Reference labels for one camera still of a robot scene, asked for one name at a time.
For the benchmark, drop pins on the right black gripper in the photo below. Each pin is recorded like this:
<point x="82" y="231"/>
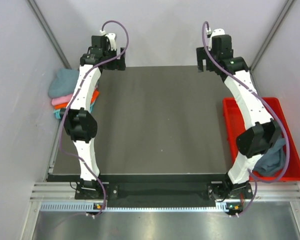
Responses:
<point x="202" y="54"/>

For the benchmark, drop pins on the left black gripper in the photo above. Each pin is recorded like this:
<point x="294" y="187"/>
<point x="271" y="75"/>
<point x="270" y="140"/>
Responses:
<point x="118" y="64"/>

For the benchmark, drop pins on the grey-blue polo shirt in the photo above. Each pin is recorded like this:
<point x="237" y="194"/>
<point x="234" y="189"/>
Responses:
<point x="64" y="83"/>

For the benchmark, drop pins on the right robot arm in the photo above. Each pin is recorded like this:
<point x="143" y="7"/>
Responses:
<point x="261" y="130"/>

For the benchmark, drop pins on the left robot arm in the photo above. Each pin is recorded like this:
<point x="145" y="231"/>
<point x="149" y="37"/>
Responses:
<point x="79" y="123"/>

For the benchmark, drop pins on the folded orange t-shirt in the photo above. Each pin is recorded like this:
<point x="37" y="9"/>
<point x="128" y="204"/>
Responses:
<point x="94" y="95"/>

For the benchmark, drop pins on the folded pink t-shirt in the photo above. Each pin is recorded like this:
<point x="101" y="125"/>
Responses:
<point x="61" y="100"/>

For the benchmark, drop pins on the folded teal t-shirt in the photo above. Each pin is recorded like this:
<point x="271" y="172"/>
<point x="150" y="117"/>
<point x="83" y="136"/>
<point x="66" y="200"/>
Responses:
<point x="58" y="108"/>

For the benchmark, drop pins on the grey-blue shirt in bin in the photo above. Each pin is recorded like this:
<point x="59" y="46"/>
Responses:
<point x="273" y="160"/>

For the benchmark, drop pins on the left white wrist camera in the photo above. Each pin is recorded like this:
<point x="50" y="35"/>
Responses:
<point x="110" y="39"/>

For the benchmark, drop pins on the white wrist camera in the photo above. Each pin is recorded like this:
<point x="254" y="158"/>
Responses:
<point x="110" y="39"/>
<point x="211" y="34"/>

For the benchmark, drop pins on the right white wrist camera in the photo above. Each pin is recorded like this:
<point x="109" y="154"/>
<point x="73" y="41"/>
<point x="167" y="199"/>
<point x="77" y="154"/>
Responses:
<point x="211" y="34"/>

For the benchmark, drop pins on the aluminium frame rail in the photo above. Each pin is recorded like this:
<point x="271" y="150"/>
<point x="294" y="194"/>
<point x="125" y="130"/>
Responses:
<point x="266" y="192"/>

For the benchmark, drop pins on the grey slotted cable duct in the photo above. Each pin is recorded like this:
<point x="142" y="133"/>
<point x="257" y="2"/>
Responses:
<point x="95" y="207"/>

